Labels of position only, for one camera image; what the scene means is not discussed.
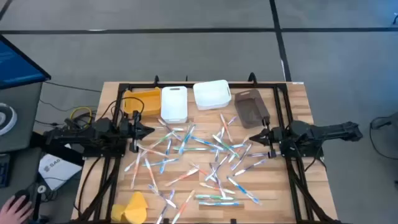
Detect narrow white plastic bin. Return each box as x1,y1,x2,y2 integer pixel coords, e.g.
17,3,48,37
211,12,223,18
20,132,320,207
160,85,188,124

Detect brown plastic bin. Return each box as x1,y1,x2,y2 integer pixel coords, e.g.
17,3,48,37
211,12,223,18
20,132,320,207
233,88,271,129

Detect black keyboard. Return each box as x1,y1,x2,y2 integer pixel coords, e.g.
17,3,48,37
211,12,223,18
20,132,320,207
0,153,12,189

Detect computer monitor with blue screen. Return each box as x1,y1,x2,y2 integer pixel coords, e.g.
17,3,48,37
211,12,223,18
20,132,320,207
0,34,52,91

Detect white box on floor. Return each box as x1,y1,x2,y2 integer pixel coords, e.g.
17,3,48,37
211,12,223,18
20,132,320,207
38,153,83,191

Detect yellow folded cloth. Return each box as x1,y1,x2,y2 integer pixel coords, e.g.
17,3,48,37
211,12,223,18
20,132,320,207
111,191,149,224

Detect wide white plastic bin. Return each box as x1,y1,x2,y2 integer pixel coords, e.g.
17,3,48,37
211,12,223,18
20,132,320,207
192,79,233,111

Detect white round device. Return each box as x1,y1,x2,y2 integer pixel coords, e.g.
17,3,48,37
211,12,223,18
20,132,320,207
0,102,18,137

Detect black desk support beam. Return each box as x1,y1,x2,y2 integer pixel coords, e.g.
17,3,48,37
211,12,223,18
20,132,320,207
29,132,85,166

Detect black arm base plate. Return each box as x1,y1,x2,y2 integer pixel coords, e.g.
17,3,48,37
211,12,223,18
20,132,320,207
81,141,128,159
279,139,324,159

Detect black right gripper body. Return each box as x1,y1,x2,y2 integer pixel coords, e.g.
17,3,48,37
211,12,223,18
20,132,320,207
262,116,284,159

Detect yellow cable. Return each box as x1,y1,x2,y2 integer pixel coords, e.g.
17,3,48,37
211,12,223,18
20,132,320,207
70,106,93,122

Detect black camera cable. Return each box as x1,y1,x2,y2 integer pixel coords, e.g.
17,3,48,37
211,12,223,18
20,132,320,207
105,96,146,122

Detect yellow plastic bin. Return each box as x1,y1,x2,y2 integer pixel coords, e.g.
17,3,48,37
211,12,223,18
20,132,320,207
123,86,162,118

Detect black computer mouse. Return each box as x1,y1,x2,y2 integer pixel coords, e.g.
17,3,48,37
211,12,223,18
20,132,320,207
12,189,32,206

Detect black floor cable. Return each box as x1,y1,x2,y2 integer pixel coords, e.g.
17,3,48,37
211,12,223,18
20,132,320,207
43,80,102,93

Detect person's hand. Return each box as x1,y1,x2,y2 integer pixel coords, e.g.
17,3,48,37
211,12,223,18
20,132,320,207
0,194,35,224

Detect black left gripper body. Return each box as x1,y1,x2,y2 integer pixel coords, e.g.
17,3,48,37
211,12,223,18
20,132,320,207
119,110,143,154

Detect grey desk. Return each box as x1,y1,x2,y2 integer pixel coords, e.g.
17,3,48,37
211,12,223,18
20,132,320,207
0,81,44,154

